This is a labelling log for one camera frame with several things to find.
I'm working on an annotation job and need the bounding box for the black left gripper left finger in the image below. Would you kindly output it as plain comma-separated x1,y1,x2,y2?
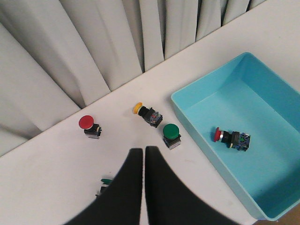
66,148,143,225

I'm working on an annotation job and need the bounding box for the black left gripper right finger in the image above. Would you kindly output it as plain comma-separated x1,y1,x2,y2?
145,146,235,225

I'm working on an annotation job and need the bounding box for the red push button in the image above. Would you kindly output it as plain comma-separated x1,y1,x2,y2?
213,127,251,151
78,115,102,139

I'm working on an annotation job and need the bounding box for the light blue plastic box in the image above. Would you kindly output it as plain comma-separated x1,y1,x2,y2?
171,52,300,221

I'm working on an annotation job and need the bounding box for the lying green push button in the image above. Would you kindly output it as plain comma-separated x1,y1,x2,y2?
95,178,113,198

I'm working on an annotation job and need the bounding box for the upright green push button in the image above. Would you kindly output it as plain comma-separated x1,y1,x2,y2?
163,124,181,150

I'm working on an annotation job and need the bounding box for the upright red push button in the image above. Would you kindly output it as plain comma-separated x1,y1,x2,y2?
78,115,102,139

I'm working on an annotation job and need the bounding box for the lying yellow push button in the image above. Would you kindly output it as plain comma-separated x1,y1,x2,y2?
133,102,163,128

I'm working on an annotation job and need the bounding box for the grey pleated curtain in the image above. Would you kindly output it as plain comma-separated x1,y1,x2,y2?
0,0,260,155

